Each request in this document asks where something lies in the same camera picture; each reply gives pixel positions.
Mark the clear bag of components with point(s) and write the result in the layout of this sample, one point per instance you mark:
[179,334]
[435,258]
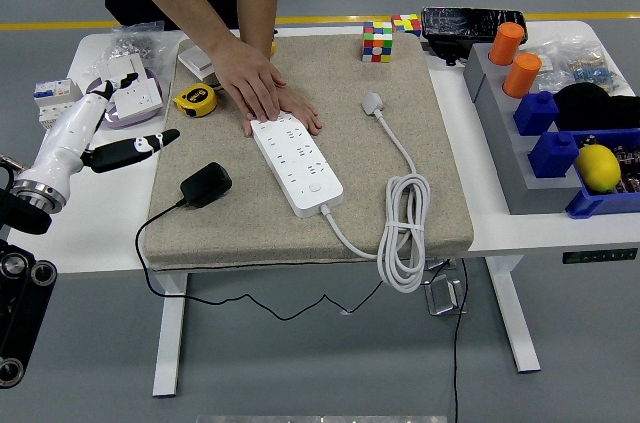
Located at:
[580,65]

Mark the small yellow black tool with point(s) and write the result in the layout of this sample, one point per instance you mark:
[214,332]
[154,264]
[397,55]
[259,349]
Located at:
[273,48]

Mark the white table leg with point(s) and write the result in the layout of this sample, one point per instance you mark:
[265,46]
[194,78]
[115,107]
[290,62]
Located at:
[170,343]
[515,323]

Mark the orange cylinder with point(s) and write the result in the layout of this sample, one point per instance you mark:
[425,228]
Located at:
[521,75]
[506,43]

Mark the yellow lemon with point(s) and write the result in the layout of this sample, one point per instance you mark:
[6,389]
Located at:
[597,168]

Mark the white square wall switch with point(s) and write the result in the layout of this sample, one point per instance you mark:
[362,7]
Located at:
[192,60]

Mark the white power strip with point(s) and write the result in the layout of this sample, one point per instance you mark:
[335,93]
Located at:
[300,168]

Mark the blue block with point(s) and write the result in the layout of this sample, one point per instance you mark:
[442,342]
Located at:
[552,155]
[535,113]

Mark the grey-brown mat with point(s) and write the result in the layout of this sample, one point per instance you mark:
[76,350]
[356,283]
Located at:
[350,163]

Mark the dark circuit boards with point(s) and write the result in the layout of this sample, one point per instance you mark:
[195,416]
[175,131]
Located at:
[631,158]

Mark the clear acrylic bracket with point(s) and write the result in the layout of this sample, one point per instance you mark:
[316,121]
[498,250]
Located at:
[442,295]

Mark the yellow tape measure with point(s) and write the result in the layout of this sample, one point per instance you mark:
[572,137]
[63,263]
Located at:
[197,99]

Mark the black table control panel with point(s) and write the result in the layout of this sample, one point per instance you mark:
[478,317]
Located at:
[600,256]

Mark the small Rubik's cube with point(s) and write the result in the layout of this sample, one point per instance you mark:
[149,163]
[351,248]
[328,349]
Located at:
[407,23]

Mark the blue plastic bin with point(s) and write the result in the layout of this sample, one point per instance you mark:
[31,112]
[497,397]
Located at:
[600,203]

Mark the black cloth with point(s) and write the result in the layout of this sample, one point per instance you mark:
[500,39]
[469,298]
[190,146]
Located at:
[590,105]

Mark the white switch panel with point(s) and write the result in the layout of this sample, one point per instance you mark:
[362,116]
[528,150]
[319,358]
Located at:
[120,68]

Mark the black wrapped box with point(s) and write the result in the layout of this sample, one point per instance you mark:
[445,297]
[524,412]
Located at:
[460,25]

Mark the clear bag of metal parts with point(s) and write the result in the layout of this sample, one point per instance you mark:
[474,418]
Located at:
[132,43]

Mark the grey stepped block holder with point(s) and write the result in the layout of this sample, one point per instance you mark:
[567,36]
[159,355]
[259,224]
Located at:
[500,108]

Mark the black plug adapter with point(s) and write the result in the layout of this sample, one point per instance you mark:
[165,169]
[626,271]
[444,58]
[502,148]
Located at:
[207,183]

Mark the white circuit breaker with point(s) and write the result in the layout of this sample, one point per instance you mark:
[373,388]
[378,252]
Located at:
[47,98]

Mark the person's left hand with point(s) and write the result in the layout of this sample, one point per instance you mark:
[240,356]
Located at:
[300,110]

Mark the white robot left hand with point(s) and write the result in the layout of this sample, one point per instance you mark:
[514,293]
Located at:
[70,128]

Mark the person's right hand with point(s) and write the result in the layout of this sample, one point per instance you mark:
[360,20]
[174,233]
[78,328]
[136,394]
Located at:
[245,78]

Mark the purple bowl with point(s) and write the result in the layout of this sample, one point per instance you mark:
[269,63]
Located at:
[132,123]

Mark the white wall socket panel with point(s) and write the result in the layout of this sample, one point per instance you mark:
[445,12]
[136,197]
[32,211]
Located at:
[142,100]

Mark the large Rubik's cube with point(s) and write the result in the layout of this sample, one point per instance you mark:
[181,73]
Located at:
[377,43]

